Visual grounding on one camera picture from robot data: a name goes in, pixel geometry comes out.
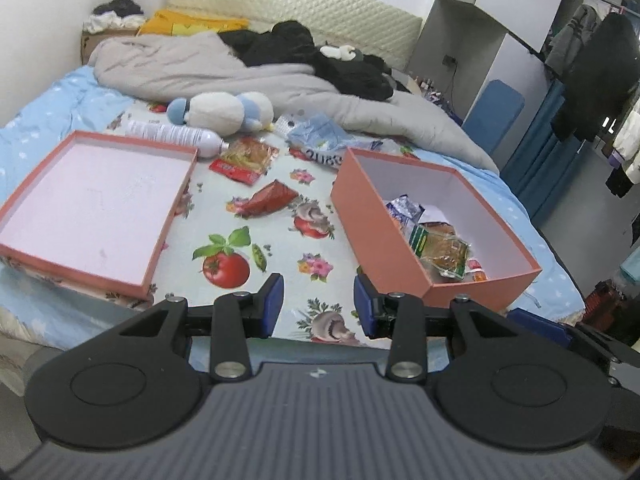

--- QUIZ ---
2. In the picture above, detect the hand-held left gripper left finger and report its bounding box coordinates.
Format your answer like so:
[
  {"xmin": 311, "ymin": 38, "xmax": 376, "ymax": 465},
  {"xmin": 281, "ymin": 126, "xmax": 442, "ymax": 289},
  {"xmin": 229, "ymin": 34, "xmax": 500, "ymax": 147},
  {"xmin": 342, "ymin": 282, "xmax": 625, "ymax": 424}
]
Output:
[{"xmin": 117, "ymin": 272, "xmax": 286, "ymax": 381}]

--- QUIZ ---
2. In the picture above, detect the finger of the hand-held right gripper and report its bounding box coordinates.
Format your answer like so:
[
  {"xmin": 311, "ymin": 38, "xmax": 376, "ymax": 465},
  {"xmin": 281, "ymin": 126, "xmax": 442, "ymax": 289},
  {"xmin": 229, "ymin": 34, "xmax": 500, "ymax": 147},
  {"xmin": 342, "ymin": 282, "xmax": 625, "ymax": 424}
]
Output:
[{"xmin": 507, "ymin": 307, "xmax": 572, "ymax": 347}]

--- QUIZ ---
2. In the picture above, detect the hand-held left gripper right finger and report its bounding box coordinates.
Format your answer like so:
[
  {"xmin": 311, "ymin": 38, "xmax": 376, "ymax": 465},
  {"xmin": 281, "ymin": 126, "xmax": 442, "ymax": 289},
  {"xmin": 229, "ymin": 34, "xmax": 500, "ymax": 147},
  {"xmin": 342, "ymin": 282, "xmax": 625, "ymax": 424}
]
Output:
[{"xmin": 352, "ymin": 275, "xmax": 521, "ymax": 381}]

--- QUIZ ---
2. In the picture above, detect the white red label snack packet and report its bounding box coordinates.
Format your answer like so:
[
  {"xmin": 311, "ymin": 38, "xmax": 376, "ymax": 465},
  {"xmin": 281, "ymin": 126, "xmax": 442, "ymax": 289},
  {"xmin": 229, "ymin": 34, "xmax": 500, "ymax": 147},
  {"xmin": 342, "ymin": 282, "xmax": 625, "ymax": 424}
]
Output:
[{"xmin": 464, "ymin": 257, "xmax": 489, "ymax": 282}]

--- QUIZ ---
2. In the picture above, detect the orange cardboard box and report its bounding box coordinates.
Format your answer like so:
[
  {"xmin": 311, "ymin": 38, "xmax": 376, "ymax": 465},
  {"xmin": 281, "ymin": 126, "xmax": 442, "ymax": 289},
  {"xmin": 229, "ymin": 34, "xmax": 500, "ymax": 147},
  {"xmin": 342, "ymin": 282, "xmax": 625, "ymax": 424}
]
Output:
[{"xmin": 330, "ymin": 147, "xmax": 543, "ymax": 311}]

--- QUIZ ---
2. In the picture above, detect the green snack packet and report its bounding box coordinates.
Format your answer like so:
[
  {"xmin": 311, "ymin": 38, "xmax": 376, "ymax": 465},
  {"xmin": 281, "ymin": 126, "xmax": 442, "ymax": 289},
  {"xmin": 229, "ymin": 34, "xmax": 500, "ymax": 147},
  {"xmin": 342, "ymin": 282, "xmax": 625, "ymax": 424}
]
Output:
[{"xmin": 407, "ymin": 224, "xmax": 471, "ymax": 279}]

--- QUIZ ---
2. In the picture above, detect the blue snack packet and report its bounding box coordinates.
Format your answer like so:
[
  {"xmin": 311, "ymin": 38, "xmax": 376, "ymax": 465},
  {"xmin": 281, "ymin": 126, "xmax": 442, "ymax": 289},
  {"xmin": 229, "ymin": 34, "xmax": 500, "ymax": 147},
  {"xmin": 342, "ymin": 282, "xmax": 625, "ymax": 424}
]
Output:
[{"xmin": 385, "ymin": 195, "xmax": 426, "ymax": 227}]

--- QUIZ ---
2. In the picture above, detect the dark red bag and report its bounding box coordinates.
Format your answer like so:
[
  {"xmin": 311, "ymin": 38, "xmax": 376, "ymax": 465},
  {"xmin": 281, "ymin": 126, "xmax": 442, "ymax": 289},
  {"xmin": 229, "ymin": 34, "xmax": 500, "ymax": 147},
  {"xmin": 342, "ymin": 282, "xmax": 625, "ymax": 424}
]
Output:
[{"xmin": 584, "ymin": 279, "xmax": 627, "ymax": 322}]

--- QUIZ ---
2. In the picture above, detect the vegetable print sheet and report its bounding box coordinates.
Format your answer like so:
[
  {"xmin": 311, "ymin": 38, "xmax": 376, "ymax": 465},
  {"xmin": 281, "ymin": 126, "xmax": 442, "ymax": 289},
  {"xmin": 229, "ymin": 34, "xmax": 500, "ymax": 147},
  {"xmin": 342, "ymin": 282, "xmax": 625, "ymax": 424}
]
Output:
[{"xmin": 107, "ymin": 97, "xmax": 451, "ymax": 347}]

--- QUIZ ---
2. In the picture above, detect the clear orange snack packet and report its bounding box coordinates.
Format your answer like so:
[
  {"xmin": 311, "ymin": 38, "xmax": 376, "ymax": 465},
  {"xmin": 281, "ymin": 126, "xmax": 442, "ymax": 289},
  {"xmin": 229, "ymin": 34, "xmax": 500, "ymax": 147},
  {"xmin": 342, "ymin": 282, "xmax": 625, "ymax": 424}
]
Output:
[{"xmin": 208, "ymin": 136, "xmax": 280, "ymax": 187}]

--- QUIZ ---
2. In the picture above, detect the white number bib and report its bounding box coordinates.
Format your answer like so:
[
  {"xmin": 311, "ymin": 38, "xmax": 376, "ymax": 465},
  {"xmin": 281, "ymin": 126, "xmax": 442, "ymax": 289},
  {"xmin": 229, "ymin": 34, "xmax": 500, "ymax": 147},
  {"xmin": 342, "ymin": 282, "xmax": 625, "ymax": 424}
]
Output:
[{"xmin": 300, "ymin": 145, "xmax": 347, "ymax": 172}]

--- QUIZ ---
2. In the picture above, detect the blue curtain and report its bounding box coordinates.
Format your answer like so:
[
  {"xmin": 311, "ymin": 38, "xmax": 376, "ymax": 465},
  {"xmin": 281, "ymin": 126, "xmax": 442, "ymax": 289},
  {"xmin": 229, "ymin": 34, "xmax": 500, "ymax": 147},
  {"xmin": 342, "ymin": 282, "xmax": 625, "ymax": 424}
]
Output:
[{"xmin": 500, "ymin": 80, "xmax": 587, "ymax": 227}]

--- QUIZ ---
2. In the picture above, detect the light blue plastic bag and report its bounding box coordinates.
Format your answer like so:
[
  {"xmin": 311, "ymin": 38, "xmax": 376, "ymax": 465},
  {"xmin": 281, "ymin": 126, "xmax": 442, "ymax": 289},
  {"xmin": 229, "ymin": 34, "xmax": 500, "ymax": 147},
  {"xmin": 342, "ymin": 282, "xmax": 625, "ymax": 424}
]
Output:
[{"xmin": 287, "ymin": 114, "xmax": 352, "ymax": 154}]

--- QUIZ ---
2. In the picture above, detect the clear plastic bag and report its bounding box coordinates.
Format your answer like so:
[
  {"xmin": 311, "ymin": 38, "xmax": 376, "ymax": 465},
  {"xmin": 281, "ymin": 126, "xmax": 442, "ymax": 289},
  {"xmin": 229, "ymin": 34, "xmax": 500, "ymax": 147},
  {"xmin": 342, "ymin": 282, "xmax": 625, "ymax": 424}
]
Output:
[{"xmin": 275, "ymin": 112, "xmax": 307, "ymax": 136}]

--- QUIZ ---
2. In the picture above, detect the white hanging garment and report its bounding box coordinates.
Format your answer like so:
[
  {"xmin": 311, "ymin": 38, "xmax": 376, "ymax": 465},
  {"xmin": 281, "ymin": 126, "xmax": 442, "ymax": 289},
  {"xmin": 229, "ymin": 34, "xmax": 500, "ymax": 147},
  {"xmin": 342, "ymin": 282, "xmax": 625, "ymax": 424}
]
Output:
[{"xmin": 606, "ymin": 110, "xmax": 640, "ymax": 199}]

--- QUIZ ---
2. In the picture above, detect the white spray bottle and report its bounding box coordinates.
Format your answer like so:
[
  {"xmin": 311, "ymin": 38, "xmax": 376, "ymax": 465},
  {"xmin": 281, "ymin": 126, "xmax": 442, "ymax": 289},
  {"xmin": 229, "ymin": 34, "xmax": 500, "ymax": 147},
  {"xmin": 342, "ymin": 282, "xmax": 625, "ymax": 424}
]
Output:
[{"xmin": 125, "ymin": 119, "xmax": 231, "ymax": 157}]

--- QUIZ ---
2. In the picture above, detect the white and blue plush toy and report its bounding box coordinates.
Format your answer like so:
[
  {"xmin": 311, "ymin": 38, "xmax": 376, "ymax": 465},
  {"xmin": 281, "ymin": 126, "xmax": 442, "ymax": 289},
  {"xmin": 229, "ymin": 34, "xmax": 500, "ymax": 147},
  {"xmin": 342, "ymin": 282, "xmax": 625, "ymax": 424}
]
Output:
[{"xmin": 166, "ymin": 91, "xmax": 276, "ymax": 136}]

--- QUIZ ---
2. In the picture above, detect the orange box lid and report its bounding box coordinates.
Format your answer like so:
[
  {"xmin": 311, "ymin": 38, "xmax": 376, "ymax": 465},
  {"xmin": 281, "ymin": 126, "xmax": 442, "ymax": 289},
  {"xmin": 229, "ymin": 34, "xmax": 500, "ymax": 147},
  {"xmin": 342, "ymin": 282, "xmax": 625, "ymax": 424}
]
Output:
[{"xmin": 0, "ymin": 130, "xmax": 200, "ymax": 301}]

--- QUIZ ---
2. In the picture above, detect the blue chair pad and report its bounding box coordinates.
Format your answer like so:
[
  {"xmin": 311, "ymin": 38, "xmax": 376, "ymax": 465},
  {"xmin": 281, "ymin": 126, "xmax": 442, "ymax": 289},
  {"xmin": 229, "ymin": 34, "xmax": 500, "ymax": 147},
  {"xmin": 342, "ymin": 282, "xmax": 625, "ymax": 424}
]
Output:
[{"xmin": 462, "ymin": 79, "xmax": 526, "ymax": 157}]

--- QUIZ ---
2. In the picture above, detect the grey blanket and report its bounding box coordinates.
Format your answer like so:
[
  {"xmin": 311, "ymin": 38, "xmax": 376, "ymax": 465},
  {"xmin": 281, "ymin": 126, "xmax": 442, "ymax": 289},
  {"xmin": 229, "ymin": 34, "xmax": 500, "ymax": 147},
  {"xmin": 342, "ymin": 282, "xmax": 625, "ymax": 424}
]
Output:
[{"xmin": 92, "ymin": 30, "xmax": 501, "ymax": 176}]

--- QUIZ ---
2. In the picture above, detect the black hanging coat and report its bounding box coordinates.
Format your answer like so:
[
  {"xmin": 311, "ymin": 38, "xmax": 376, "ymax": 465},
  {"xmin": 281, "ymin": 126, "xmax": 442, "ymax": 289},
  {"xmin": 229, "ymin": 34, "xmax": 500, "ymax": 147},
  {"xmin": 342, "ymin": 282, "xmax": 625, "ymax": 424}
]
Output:
[{"xmin": 551, "ymin": 12, "xmax": 640, "ymax": 144}]

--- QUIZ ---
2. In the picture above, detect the black clothing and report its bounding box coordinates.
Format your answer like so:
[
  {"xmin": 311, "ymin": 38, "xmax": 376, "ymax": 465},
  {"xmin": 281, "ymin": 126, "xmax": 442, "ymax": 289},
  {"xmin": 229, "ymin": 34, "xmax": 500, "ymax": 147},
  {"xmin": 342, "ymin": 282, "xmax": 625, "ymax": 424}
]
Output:
[{"xmin": 218, "ymin": 20, "xmax": 402, "ymax": 102}]

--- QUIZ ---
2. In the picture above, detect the grey striped hanging jacket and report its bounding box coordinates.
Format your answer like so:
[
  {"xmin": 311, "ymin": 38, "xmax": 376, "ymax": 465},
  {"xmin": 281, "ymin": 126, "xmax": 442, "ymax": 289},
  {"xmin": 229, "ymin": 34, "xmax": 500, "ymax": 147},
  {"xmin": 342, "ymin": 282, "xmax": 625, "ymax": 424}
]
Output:
[{"xmin": 545, "ymin": 4, "xmax": 602, "ymax": 77}]

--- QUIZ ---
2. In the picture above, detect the yellow cloth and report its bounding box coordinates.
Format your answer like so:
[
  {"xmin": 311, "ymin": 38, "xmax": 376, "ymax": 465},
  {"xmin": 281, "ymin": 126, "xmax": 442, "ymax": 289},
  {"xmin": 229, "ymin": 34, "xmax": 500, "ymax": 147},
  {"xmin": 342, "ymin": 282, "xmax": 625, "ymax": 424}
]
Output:
[{"xmin": 137, "ymin": 9, "xmax": 250, "ymax": 37}]

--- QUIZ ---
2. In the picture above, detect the grey white cabinet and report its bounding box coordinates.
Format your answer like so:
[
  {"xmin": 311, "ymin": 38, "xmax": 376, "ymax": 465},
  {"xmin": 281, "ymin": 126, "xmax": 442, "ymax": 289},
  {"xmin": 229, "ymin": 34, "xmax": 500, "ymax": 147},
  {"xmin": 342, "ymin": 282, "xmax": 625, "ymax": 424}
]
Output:
[{"xmin": 405, "ymin": 0, "xmax": 587, "ymax": 171}]

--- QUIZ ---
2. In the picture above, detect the light blue bed sheet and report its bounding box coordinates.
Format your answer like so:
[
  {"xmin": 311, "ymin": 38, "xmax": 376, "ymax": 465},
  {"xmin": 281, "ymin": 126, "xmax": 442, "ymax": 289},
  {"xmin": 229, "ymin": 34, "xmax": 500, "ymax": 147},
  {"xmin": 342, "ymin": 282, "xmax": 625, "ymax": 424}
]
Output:
[{"xmin": 0, "ymin": 65, "xmax": 587, "ymax": 357}]

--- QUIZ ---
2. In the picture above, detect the cream quilted headboard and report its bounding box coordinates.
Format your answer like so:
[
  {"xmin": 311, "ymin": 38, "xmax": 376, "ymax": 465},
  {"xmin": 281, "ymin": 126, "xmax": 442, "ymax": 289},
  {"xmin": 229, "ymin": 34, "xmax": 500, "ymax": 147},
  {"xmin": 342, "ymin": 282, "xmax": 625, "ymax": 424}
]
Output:
[{"xmin": 166, "ymin": 0, "xmax": 424, "ymax": 74}]

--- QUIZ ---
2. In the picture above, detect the brown cardboard box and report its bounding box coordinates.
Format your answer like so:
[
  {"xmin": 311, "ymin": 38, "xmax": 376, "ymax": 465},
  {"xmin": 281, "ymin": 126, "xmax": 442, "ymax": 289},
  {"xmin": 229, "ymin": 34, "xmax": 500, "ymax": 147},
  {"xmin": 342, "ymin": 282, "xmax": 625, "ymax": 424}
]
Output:
[{"xmin": 81, "ymin": 27, "xmax": 142, "ymax": 66}]

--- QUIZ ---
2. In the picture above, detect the pile of clothes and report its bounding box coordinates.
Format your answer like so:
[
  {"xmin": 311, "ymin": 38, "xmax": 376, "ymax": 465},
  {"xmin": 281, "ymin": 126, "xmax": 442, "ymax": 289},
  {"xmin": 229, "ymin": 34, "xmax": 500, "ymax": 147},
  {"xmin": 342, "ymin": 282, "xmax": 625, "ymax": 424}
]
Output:
[{"xmin": 82, "ymin": 0, "xmax": 146, "ymax": 31}]

